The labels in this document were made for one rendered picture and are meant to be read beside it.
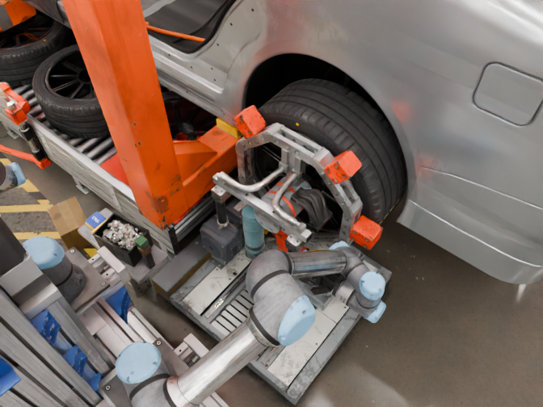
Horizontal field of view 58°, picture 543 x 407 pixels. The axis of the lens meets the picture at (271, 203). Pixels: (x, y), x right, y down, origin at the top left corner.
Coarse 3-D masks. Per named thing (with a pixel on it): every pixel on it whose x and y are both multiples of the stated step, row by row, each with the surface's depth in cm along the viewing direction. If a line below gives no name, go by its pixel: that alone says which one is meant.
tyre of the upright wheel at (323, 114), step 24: (288, 96) 176; (312, 96) 172; (336, 96) 171; (360, 96) 172; (288, 120) 171; (312, 120) 164; (336, 120) 165; (360, 120) 168; (384, 120) 171; (336, 144) 162; (360, 144) 164; (384, 144) 169; (360, 168) 163; (384, 168) 170; (360, 192) 170; (384, 192) 172; (384, 216) 180
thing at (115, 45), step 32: (64, 0) 139; (96, 0) 132; (128, 0) 140; (96, 32) 139; (128, 32) 146; (96, 64) 152; (128, 64) 152; (128, 96) 159; (160, 96) 171; (128, 128) 168; (160, 128) 179; (128, 160) 188; (160, 160) 189; (160, 192) 200; (160, 224) 213
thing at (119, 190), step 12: (0, 108) 300; (36, 120) 280; (36, 132) 281; (48, 132) 274; (48, 144) 278; (60, 144) 268; (72, 156) 264; (84, 156) 262; (84, 168) 264; (96, 168) 257; (96, 180) 262; (108, 180) 252; (120, 192) 249; (132, 192) 247; (132, 204) 249; (144, 216) 249; (156, 228) 247; (168, 228) 241
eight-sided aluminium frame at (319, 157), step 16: (272, 128) 170; (288, 128) 170; (240, 144) 185; (256, 144) 178; (288, 144) 165; (304, 144) 167; (240, 160) 193; (304, 160) 165; (320, 160) 161; (240, 176) 202; (256, 192) 205; (336, 192) 165; (352, 192) 167; (352, 208) 167; (352, 224) 173; (320, 240) 195; (336, 240) 186
